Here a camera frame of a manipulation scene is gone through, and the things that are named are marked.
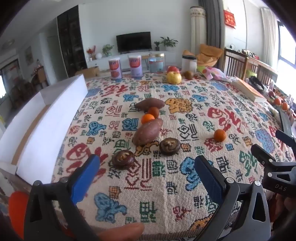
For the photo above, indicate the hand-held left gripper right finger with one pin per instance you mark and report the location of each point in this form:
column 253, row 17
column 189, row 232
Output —
column 209, row 179

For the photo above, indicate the red-white can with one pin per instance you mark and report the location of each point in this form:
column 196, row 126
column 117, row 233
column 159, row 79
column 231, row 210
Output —
column 135, row 66
column 115, row 69

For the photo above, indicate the person's left hand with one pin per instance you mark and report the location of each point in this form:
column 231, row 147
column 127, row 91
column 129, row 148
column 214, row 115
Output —
column 124, row 231

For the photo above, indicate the brown kiwi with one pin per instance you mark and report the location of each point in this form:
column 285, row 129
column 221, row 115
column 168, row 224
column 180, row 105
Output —
column 188, row 74

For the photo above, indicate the right red-white can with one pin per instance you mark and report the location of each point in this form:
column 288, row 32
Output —
column 135, row 66

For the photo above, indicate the clear jar with gold lid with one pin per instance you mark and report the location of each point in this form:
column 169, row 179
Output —
column 156, row 64

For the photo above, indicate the orange beanbag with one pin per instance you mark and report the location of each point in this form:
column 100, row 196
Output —
column 209, row 54

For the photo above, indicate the white sheer curtain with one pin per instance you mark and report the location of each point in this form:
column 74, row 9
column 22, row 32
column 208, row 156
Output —
column 268, row 34

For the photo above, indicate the red flower arrangement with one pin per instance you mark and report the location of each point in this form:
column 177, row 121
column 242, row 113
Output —
column 91, row 52

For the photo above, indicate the small dark potted plant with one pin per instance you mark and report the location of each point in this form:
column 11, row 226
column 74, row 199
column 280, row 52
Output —
column 157, row 45

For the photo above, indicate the wooden chair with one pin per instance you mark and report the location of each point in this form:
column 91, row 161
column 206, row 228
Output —
column 261, row 69
column 234, row 61

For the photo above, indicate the white foam box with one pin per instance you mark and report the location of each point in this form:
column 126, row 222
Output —
column 34, row 129

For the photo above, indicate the white standing air conditioner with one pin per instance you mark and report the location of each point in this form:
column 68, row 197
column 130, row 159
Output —
column 197, row 30

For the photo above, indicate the dark display cabinet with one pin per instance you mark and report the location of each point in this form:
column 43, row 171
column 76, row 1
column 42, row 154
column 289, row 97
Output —
column 71, row 39

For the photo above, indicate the orange round object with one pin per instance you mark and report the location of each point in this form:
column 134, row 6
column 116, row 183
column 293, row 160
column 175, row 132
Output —
column 18, row 213

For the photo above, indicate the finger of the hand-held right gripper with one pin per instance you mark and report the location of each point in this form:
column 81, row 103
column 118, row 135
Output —
column 263, row 155
column 286, row 139

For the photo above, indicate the floral cloth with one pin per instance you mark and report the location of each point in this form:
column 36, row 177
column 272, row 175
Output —
column 214, row 73

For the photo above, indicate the red apple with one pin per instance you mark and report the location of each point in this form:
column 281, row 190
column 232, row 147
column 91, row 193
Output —
column 173, row 68

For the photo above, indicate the red wall hanging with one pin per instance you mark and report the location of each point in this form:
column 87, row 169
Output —
column 229, row 19

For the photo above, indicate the grey curtain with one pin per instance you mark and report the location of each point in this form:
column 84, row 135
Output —
column 214, row 23

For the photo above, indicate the dried shiitake mushroom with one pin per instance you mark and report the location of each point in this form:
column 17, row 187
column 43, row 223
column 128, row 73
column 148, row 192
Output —
column 170, row 146
column 123, row 158

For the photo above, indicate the black television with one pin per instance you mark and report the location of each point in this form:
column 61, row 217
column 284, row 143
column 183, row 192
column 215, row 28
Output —
column 133, row 42

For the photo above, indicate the book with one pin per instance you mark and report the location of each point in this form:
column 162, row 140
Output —
column 249, row 90

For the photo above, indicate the left red-white can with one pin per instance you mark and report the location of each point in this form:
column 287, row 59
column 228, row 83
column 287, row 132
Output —
column 115, row 69

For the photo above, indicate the clear container with black lid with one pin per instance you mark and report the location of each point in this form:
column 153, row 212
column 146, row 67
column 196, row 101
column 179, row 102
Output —
column 189, row 63

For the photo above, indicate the cardboard box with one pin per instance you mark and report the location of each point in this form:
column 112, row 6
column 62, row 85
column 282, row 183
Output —
column 89, row 71

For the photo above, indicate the white globe lamp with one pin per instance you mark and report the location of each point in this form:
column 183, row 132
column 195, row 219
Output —
column 99, row 55

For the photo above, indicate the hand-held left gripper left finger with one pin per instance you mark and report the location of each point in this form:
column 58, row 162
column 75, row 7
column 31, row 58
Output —
column 84, row 179

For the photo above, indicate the plump purple sweet potato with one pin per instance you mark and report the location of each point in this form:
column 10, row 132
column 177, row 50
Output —
column 146, row 133

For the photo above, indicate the bright orange mandarin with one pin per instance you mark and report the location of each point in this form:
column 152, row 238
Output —
column 219, row 135
column 147, row 118

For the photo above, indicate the printed woven tablecloth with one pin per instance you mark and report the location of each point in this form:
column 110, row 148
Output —
column 189, row 111

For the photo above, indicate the slim purple sweet potato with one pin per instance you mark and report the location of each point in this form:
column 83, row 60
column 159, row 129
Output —
column 149, row 103

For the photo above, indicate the bushy green potted plant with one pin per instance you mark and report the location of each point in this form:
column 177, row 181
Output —
column 107, row 49

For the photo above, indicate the yellow apple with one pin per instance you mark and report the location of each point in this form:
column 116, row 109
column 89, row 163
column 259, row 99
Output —
column 174, row 78

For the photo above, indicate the large green potted plant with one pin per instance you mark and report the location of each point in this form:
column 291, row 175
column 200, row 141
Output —
column 168, row 42

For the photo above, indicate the dark orange mandarin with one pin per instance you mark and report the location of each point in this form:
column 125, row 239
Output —
column 154, row 111

